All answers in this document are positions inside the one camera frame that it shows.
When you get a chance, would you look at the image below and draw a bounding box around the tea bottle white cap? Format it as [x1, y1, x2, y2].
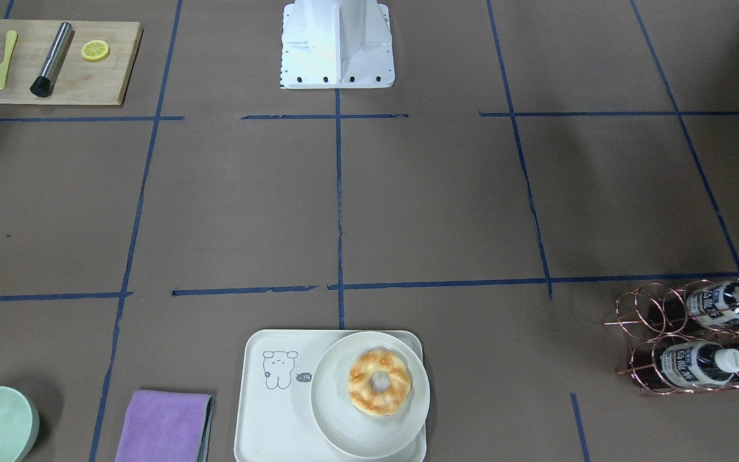
[655, 340, 739, 389]

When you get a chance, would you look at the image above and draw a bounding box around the cream rectangular tray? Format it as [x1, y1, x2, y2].
[234, 329, 427, 461]

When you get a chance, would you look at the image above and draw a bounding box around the glazed donut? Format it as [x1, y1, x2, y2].
[347, 349, 412, 417]

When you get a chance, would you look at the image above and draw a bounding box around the cream round plate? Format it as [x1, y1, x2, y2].
[310, 331, 431, 460]

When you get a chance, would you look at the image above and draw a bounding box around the purple folded cloth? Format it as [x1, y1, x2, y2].
[115, 389, 214, 461]

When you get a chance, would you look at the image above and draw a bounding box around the wooden cutting board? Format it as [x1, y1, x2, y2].
[0, 19, 143, 106]

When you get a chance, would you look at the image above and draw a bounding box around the lemon slice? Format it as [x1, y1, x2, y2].
[80, 39, 111, 62]

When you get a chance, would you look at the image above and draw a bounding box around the yellow plastic knife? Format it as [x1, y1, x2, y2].
[0, 30, 18, 90]

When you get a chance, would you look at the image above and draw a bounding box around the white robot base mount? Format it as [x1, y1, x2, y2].
[280, 1, 396, 90]

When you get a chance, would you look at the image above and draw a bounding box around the copper wire bottle rack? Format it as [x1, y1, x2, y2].
[607, 278, 739, 395]

